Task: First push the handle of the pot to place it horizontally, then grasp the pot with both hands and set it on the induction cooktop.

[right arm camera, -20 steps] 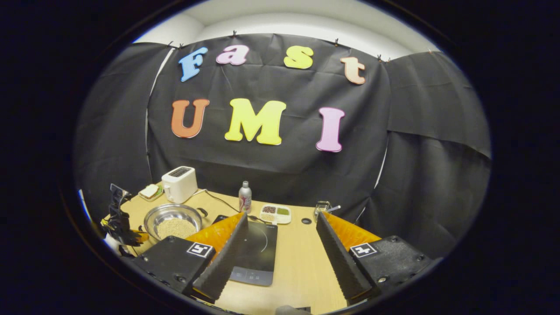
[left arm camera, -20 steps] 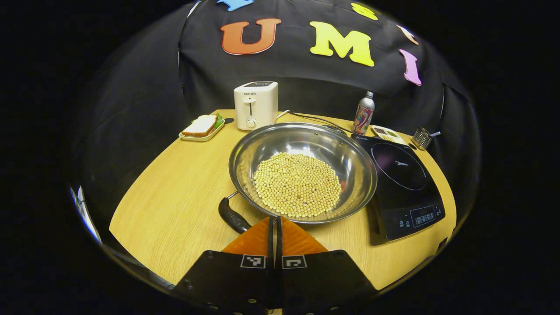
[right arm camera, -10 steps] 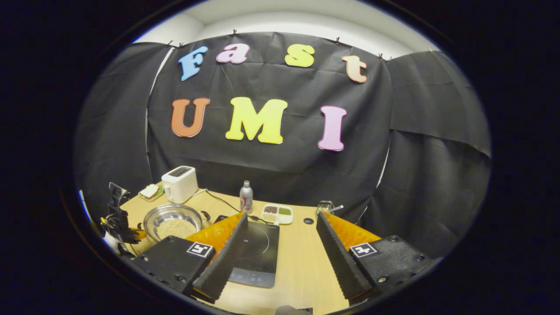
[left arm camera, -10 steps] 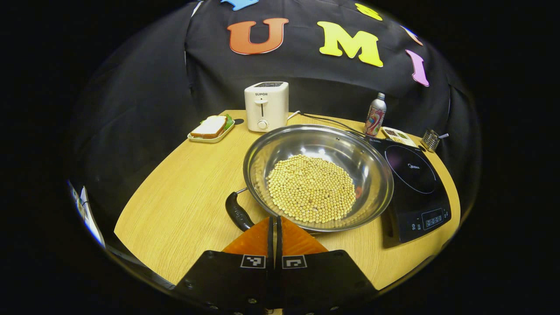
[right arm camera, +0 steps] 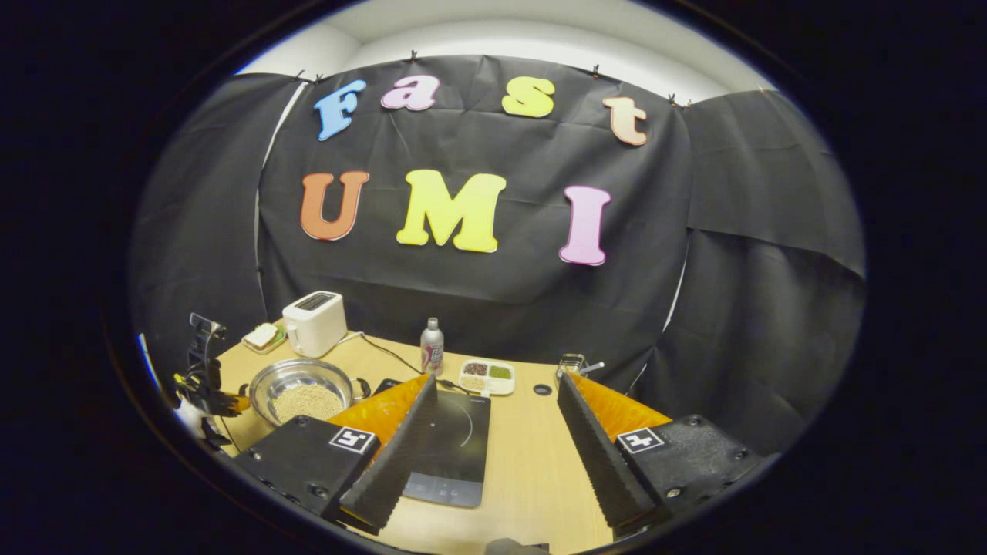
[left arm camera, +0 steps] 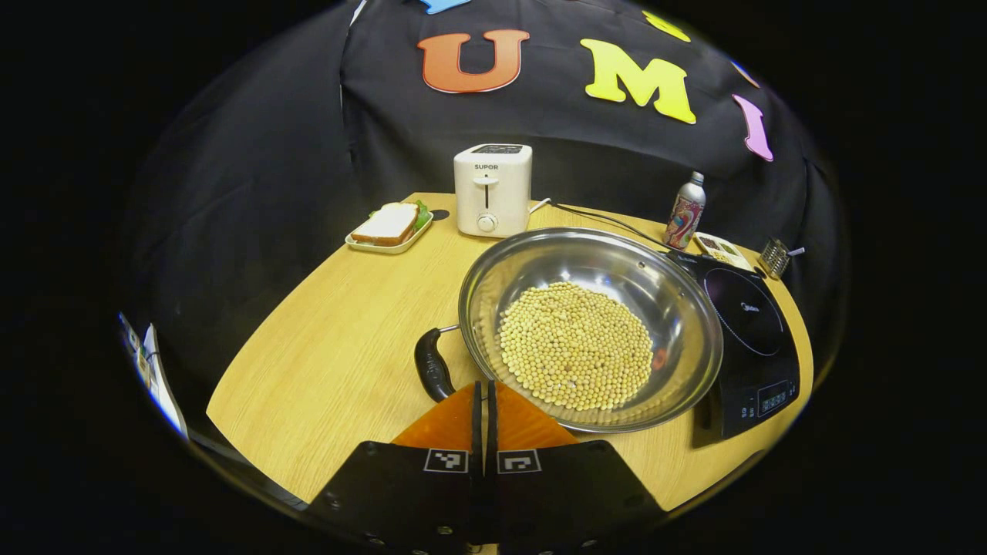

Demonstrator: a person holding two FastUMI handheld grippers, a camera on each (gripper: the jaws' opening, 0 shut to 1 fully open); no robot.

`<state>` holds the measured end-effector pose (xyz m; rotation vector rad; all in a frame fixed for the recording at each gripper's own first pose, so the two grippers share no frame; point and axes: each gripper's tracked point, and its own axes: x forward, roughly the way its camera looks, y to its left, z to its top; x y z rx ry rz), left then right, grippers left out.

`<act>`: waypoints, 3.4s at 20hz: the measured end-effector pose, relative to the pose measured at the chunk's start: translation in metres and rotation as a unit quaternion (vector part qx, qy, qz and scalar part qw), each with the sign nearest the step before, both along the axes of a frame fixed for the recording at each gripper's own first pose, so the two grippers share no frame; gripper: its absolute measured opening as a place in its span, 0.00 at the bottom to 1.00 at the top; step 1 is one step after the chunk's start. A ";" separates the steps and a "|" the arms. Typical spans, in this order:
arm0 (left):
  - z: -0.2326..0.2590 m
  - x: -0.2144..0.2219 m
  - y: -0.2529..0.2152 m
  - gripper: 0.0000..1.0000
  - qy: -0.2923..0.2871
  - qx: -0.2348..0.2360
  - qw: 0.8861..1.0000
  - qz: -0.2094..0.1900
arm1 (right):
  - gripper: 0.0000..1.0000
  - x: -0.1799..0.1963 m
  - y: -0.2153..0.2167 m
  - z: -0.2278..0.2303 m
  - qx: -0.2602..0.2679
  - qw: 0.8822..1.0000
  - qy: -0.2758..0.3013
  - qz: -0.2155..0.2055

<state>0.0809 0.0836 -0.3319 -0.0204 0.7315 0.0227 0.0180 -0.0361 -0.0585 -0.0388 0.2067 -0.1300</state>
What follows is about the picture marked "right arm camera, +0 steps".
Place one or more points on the pile of pale soybeans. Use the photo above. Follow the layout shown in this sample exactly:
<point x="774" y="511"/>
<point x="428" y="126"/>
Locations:
<point x="308" y="402"/>

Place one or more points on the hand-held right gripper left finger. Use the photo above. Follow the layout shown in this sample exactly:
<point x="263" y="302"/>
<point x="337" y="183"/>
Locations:
<point x="401" y="455"/>

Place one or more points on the small green plate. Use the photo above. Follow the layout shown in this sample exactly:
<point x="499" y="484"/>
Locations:
<point x="281" y="341"/>

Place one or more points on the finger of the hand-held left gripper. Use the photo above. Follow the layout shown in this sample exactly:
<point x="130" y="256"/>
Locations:
<point x="235" y="403"/>

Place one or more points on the black induction cooktop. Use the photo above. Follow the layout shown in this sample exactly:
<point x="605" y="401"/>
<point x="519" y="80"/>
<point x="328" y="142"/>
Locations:
<point x="455" y="447"/>

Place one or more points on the white divided bean tray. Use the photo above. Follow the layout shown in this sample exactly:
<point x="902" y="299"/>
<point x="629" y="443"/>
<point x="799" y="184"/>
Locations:
<point x="505" y="388"/>

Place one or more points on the silver drink bottle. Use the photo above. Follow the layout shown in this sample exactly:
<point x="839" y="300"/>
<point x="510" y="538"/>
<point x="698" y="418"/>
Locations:
<point x="432" y="351"/>

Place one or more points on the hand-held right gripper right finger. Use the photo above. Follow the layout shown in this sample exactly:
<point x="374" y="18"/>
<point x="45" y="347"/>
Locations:
<point x="597" y="462"/>

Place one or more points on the white toaster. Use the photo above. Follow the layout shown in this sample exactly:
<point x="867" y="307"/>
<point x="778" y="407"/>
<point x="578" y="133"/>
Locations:
<point x="316" y="327"/>

